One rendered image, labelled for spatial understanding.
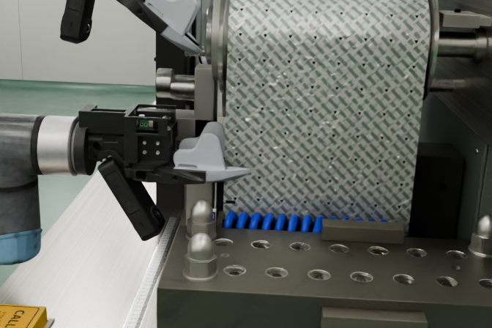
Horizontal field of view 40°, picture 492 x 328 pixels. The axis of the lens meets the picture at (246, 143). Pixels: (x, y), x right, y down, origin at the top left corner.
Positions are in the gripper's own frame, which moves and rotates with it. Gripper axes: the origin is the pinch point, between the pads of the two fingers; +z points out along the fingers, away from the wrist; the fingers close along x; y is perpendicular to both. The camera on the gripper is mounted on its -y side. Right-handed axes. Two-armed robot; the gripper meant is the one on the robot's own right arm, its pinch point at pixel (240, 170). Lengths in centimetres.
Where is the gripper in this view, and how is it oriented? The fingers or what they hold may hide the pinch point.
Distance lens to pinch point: 84.7
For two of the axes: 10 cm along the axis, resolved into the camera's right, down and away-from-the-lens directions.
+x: 0.5, -2.8, 9.6
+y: 0.3, -9.6, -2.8
